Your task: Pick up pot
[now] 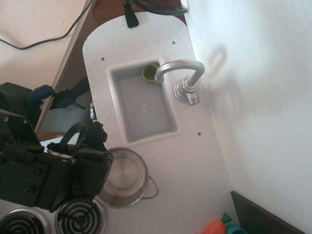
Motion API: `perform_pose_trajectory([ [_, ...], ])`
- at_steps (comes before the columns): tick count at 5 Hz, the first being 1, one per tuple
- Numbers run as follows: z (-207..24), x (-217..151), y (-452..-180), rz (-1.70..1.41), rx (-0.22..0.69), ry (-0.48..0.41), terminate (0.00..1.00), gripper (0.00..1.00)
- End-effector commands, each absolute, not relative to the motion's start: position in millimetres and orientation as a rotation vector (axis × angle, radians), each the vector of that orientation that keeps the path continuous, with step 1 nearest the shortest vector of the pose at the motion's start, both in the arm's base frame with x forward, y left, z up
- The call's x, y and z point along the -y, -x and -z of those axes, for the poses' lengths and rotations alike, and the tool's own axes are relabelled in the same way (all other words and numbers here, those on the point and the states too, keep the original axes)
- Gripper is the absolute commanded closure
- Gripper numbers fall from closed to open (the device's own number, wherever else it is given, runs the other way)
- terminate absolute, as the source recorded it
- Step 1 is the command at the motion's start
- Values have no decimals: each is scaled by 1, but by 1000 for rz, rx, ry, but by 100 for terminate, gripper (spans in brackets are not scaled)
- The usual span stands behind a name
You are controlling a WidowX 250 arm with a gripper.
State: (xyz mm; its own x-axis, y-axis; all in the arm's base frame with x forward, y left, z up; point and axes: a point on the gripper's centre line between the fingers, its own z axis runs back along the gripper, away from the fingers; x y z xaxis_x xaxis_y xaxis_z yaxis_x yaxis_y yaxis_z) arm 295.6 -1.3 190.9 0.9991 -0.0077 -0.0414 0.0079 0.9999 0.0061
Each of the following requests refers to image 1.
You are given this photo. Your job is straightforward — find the blue clamp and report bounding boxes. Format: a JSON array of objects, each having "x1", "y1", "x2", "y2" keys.
[{"x1": 27, "y1": 84, "x2": 76, "y2": 110}]

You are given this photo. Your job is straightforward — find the silver stove knob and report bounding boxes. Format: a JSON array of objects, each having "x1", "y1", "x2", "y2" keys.
[{"x1": 90, "y1": 102, "x2": 97, "y2": 122}]

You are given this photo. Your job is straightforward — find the left black stove burner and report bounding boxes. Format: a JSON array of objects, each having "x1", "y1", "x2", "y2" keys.
[{"x1": 0, "y1": 208, "x2": 51, "y2": 234}]

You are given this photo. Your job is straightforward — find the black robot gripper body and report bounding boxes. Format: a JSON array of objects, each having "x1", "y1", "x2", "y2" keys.
[{"x1": 31, "y1": 150, "x2": 114, "y2": 212}]

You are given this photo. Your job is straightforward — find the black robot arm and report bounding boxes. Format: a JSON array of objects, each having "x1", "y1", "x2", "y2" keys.
[{"x1": 0, "y1": 110, "x2": 114, "y2": 212}]

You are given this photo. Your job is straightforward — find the stainless steel pot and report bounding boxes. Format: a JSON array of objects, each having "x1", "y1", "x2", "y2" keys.
[{"x1": 96, "y1": 147, "x2": 159, "y2": 209}]

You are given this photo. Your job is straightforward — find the teal plastic toy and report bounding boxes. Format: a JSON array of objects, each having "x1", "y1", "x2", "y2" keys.
[{"x1": 225, "y1": 224, "x2": 248, "y2": 234}]

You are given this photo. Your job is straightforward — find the black stove burner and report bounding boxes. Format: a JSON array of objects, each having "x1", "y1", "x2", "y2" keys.
[
  {"x1": 0, "y1": 208, "x2": 51, "y2": 234},
  {"x1": 55, "y1": 199, "x2": 107, "y2": 234}
]

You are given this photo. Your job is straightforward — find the black clamp on counter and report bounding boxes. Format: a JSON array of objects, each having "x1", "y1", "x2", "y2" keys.
[{"x1": 123, "y1": 0, "x2": 139, "y2": 28}]

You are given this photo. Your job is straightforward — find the dark green hose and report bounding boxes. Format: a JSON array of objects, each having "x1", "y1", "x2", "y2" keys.
[{"x1": 131, "y1": 0, "x2": 190, "y2": 16}]

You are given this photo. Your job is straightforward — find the orange toy carrot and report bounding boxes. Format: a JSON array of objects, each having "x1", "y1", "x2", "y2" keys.
[{"x1": 202, "y1": 213, "x2": 232, "y2": 234}]

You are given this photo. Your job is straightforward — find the black cable on floor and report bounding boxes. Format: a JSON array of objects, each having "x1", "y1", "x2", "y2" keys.
[{"x1": 0, "y1": 0, "x2": 94, "y2": 51}]

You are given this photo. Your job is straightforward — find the dark board at wall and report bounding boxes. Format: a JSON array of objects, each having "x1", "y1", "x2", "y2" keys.
[{"x1": 231, "y1": 191, "x2": 304, "y2": 234}]

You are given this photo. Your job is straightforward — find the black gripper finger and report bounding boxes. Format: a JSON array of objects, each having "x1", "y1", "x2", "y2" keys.
[{"x1": 83, "y1": 121, "x2": 107, "y2": 152}]

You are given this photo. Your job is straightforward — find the grey toy sink basin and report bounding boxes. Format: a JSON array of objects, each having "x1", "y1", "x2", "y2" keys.
[{"x1": 106, "y1": 56, "x2": 181, "y2": 147}]

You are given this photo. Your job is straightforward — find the silver toy faucet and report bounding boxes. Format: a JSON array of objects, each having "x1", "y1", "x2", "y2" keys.
[{"x1": 154, "y1": 59, "x2": 205, "y2": 105}]

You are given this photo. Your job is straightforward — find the right black stove burner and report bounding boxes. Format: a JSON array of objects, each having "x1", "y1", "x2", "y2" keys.
[{"x1": 55, "y1": 199, "x2": 107, "y2": 234}]

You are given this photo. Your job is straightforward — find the green plastic cup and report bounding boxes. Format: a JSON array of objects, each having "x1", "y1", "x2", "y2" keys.
[{"x1": 142, "y1": 63, "x2": 158, "y2": 83}]

